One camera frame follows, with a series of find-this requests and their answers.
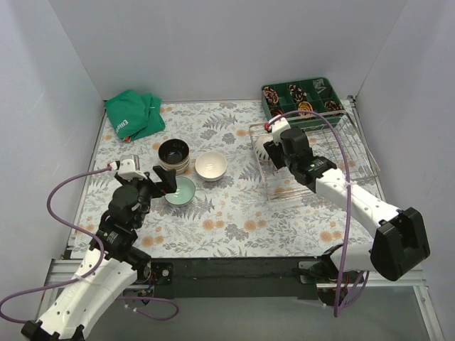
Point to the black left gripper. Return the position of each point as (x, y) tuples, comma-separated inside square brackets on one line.
[(156, 183)]

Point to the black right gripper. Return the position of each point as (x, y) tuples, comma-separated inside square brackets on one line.
[(271, 153)]

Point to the beige floral bowl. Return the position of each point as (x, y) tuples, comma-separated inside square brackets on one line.
[(179, 167)]

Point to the pale green ribbed bowl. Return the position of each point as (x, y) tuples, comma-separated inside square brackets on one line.
[(185, 192)]

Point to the black glossy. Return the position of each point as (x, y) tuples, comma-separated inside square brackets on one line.
[(173, 151)]

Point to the grey white gradient bowl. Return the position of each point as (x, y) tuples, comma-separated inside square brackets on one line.
[(211, 166)]

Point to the white bowl blue leaf pattern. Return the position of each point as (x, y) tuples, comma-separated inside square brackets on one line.
[(259, 147)]

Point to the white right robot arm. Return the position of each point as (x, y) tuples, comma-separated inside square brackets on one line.
[(399, 236)]

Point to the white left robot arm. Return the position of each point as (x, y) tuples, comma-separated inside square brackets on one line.
[(111, 262)]

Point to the pink black scrunchie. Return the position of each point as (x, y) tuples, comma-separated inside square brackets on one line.
[(270, 94)]

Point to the green compartment organizer tray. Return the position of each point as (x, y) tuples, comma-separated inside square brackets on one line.
[(301, 112)]

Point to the black white scrunchie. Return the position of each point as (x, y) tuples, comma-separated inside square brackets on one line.
[(296, 93)]

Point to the floral patterned table mat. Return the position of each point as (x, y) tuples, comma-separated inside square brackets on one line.
[(230, 216)]

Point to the dark patterned scrunchie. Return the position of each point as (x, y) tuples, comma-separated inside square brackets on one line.
[(333, 106)]

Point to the green folded cloth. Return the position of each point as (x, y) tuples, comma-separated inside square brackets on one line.
[(134, 116)]

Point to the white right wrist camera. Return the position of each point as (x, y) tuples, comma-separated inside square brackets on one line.
[(277, 128)]

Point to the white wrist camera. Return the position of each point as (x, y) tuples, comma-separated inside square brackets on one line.
[(277, 128), (128, 168)]

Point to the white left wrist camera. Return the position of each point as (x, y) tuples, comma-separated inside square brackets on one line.
[(128, 168)]

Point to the metal wire dish rack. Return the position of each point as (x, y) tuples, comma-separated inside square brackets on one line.
[(281, 185)]

